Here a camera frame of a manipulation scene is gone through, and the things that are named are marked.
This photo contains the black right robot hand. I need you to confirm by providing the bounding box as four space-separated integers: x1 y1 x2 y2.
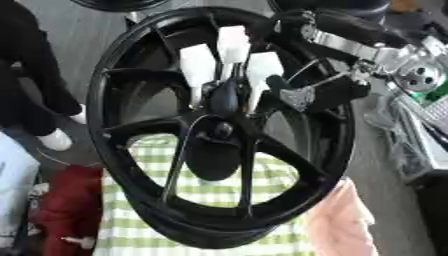
264 9 412 113

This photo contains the black round wheel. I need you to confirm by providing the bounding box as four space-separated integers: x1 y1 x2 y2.
68 0 172 13
266 0 394 18

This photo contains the white pin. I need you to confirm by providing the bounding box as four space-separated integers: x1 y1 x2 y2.
178 43 219 108
215 25 254 82

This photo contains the black spoked wheel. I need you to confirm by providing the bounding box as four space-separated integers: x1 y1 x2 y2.
84 6 359 251

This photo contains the orange object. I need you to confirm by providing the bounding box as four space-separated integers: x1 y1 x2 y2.
388 0 424 13

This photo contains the pink cloth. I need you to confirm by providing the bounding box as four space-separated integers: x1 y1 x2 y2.
301 177 382 256

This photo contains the person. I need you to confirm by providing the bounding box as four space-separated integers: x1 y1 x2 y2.
29 164 107 256
0 0 90 152

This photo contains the pale blue cloth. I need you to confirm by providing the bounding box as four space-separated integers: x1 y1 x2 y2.
0 131 42 250

